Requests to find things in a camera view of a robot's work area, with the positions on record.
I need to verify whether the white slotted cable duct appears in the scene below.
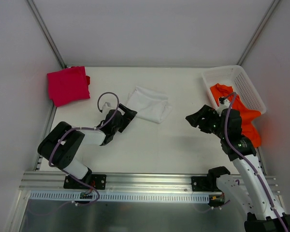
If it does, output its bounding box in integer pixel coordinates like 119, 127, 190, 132
29, 190, 210, 204

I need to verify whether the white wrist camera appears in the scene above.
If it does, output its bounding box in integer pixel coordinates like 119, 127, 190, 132
216, 97, 231, 114
102, 102, 112, 111

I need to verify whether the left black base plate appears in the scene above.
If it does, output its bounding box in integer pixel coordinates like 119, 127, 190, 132
63, 174, 107, 190

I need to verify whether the white plastic basket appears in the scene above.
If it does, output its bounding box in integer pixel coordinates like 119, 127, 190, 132
202, 65, 266, 115

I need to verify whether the right metal frame post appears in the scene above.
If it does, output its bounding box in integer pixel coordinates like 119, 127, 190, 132
236, 0, 281, 66

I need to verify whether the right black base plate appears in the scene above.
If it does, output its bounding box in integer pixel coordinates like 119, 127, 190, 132
191, 176, 213, 192

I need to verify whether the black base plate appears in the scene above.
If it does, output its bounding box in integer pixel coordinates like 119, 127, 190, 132
63, 174, 107, 190
191, 176, 213, 192

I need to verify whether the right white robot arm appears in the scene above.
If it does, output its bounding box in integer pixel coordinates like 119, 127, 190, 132
186, 105, 290, 232

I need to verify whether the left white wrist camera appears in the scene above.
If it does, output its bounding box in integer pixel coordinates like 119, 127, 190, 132
102, 102, 112, 111

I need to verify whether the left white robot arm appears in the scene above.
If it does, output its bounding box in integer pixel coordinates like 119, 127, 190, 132
37, 103, 137, 189

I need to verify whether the metal frame post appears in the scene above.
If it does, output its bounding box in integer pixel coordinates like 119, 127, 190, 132
236, 0, 281, 66
25, 0, 67, 69

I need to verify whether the left metal frame post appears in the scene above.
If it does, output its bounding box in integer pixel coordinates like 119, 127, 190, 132
25, 0, 67, 69

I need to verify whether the folded magenta t-shirt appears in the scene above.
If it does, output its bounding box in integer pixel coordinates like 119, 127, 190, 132
47, 66, 90, 107

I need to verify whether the orange t-shirt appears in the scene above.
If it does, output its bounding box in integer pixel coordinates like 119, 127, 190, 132
210, 84, 261, 148

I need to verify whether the white t-shirt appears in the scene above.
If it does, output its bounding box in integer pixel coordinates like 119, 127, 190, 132
126, 86, 173, 124

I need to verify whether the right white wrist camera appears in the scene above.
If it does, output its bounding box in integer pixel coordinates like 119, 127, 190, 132
216, 97, 231, 114

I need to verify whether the aluminium mounting rail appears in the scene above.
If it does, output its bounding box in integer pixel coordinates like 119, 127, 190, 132
18, 171, 280, 194

